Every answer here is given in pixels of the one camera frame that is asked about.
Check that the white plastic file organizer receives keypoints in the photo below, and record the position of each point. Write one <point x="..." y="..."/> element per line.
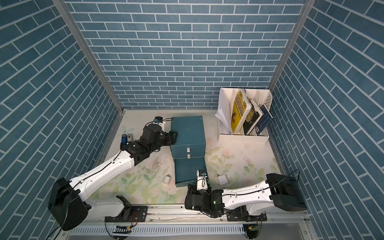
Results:
<point x="261" y="97"/>

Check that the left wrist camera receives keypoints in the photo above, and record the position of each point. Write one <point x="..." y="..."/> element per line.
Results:
<point x="158" y="120"/>

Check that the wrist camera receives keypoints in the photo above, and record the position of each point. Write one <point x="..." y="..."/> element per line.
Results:
<point x="202" y="174"/>
<point x="158" y="120"/>

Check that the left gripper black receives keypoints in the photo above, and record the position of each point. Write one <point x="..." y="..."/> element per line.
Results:
<point x="170" y="139"/>

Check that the blue stapler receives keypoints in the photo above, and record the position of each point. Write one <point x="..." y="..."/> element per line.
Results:
<point x="124" y="141"/>

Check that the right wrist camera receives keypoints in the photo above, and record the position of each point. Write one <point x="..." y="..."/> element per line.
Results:
<point x="202" y="174"/>

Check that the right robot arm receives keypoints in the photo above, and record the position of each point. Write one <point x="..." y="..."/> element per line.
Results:
<point x="247" y="203"/>

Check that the white square plug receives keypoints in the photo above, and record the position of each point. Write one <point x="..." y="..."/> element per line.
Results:
<point x="222" y="180"/>

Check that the teal drawer cabinet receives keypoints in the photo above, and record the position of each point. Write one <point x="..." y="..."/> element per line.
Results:
<point x="189" y="150"/>

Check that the yellow book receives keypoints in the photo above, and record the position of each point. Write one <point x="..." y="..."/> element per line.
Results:
<point x="240" y="109"/>

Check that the black Moon and Sixpence book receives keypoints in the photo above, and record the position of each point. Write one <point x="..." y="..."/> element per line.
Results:
<point x="252" y="118"/>

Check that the metal base rail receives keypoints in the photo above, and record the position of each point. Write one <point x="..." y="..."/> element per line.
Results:
<point x="177" y="214"/>

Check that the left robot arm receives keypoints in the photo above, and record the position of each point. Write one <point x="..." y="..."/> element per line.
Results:
<point x="68" y="198"/>

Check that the white vent grille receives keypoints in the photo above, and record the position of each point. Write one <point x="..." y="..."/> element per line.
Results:
<point x="160" y="230"/>

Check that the dark blue book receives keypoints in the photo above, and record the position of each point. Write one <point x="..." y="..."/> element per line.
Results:
<point x="265" y="119"/>

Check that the white paper stack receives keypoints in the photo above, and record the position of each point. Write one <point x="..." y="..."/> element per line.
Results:
<point x="223" y="116"/>

